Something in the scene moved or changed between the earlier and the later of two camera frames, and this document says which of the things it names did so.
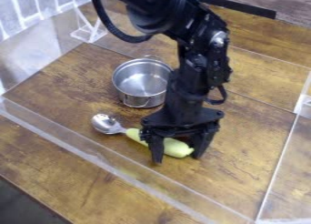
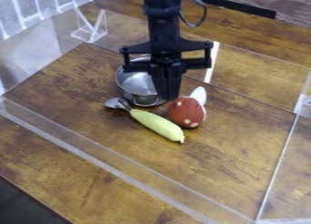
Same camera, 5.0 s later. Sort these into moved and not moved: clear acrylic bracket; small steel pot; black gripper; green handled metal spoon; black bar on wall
Moved: black gripper; green handled metal spoon
Not moved: small steel pot; clear acrylic bracket; black bar on wall
